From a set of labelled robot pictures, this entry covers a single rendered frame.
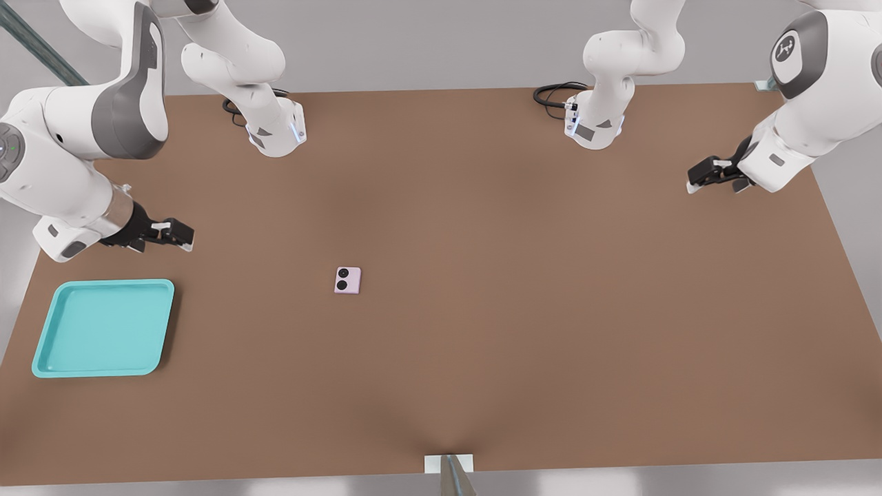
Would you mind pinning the pale blue-green tray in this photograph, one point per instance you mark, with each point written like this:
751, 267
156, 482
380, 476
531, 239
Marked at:
103, 329

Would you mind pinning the small pale lilac phone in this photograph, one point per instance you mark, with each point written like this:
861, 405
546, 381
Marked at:
352, 281

